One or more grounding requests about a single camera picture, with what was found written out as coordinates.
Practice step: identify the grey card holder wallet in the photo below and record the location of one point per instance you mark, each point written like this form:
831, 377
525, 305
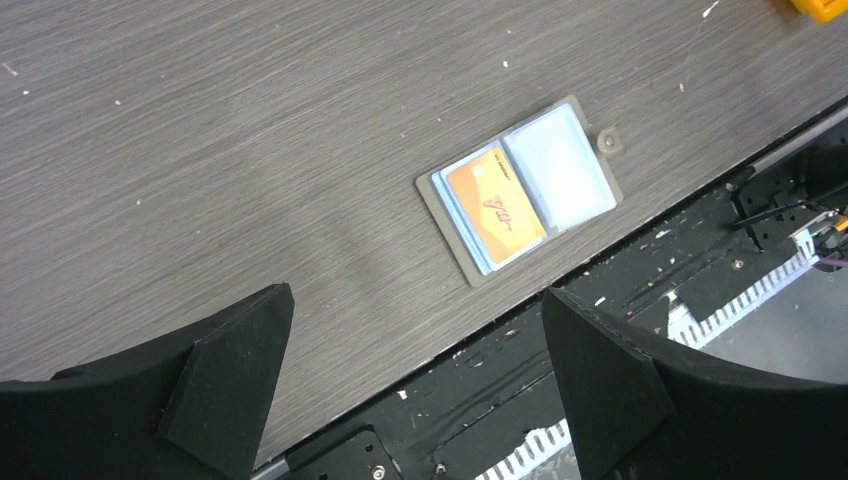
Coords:
561, 161

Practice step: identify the gold credit card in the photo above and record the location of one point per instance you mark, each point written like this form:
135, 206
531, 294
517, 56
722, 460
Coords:
490, 195

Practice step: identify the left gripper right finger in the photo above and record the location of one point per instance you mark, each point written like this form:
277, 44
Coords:
641, 406

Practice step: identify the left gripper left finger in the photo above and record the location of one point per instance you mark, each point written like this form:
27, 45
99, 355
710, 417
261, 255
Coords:
190, 404

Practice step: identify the yellow plastic bin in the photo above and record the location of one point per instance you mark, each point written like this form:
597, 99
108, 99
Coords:
821, 11

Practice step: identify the aluminium rail frame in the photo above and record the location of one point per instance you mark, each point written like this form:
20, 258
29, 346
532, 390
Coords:
488, 410

